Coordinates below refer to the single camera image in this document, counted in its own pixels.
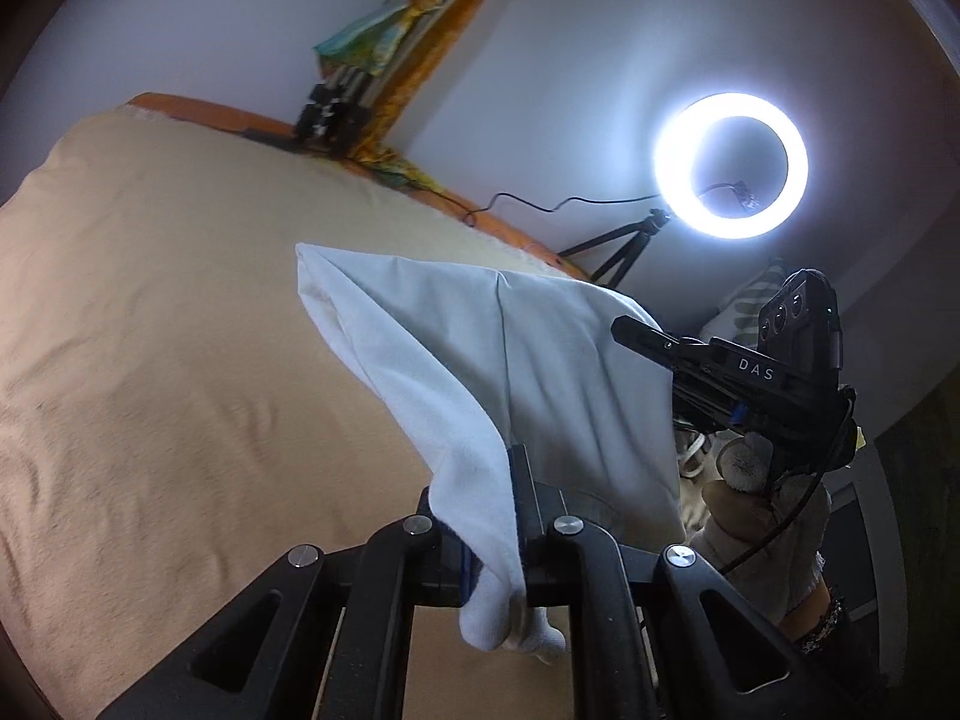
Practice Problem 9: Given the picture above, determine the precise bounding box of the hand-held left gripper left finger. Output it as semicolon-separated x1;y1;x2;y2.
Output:
97;487;481;720

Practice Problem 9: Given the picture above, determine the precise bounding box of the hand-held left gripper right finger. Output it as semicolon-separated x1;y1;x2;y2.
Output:
508;444;893;720

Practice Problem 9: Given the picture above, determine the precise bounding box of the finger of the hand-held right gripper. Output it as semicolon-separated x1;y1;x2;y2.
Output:
670;371;747;436
611;315;710;374

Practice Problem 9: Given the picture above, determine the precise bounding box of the white t-shirt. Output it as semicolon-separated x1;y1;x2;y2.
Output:
295;242;683;665

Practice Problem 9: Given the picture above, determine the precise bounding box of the person's right forearm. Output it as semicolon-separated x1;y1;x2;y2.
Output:
780;577;852;657

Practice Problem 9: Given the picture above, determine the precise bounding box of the person's right hand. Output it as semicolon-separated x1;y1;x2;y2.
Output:
690;431;833;616

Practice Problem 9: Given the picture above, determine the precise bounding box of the green white patterned pillow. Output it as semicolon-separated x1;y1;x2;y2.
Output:
709;259;788;346

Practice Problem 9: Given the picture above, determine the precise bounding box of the black gooseneck phone holder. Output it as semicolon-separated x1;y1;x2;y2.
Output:
697;180;757;211

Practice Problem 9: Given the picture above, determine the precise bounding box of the beige blanket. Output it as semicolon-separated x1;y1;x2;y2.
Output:
0;109;601;720

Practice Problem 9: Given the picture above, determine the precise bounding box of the silver folded tripod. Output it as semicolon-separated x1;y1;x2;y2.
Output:
295;0;496;143

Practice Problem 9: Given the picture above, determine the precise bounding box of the colourful patterned scarf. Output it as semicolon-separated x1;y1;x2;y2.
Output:
313;0;481;80

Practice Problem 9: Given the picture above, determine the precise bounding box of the orange bed edge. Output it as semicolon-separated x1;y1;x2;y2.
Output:
124;92;593;282

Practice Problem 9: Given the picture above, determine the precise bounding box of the black ring light tripod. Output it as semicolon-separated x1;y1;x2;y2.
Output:
559;208;672;287

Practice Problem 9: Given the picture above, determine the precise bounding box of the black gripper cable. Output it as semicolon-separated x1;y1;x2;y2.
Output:
716;386;860;577

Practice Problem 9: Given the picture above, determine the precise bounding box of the white ring light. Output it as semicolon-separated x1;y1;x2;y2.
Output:
652;92;809;241

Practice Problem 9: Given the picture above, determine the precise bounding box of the black power cable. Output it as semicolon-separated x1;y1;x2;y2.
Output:
420;193;661;230

